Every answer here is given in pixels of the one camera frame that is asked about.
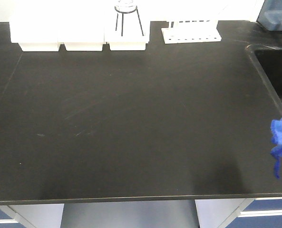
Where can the blue microfiber cloth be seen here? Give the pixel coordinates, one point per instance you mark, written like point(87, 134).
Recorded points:
point(276, 152)

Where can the right white plastic bin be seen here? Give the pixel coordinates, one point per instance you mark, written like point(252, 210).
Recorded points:
point(130, 43)

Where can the white plastic bin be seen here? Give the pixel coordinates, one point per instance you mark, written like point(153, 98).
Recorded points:
point(34, 31)
point(81, 31)
point(130, 43)

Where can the white test tube rack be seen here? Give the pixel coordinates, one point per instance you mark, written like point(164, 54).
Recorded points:
point(191, 26)

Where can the middle white plastic bin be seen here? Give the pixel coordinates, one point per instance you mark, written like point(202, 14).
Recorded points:
point(81, 31)

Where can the left white plastic bin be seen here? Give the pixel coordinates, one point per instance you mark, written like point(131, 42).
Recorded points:
point(34, 31)

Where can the left blue cabinet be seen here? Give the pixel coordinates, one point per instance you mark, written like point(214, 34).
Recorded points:
point(31, 216)

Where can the blue cabinet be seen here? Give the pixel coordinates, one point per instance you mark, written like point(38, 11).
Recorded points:
point(31, 216)
point(240, 213)

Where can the black lab sink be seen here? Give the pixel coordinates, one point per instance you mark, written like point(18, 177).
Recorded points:
point(267, 60)

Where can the right blue cabinet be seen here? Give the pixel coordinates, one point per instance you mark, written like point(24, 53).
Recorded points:
point(240, 213)

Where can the blue grey lab device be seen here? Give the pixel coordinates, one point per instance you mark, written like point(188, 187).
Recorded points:
point(270, 16)

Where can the black wire tripod stand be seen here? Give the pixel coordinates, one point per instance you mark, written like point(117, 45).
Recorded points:
point(128, 20)

